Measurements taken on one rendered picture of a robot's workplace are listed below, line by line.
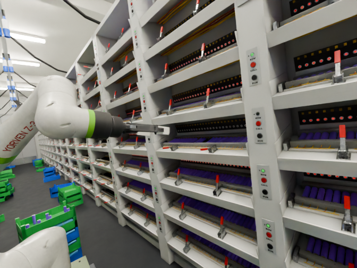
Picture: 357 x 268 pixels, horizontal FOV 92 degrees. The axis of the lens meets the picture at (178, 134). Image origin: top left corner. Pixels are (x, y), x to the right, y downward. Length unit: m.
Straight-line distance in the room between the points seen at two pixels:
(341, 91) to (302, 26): 0.21
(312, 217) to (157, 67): 1.07
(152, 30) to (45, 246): 1.20
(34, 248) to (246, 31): 0.99
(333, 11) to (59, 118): 0.76
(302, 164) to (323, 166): 0.05
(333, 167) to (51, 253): 0.90
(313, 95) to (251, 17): 0.32
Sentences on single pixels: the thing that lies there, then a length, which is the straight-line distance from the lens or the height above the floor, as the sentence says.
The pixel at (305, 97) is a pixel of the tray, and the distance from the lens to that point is 0.63.
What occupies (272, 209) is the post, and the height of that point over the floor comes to 0.57.
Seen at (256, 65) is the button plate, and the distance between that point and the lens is 0.68.
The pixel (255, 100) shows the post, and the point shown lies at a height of 0.95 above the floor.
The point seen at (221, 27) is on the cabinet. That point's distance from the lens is 1.05.
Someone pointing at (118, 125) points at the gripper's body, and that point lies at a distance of 0.62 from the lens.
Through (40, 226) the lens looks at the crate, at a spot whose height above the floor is 0.35.
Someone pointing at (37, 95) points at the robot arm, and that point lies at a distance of 0.69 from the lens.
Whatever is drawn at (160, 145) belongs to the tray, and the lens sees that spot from 1.12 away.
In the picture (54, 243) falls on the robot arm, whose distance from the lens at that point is 0.81.
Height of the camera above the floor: 0.90
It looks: 3 degrees down
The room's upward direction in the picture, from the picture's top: 7 degrees counter-clockwise
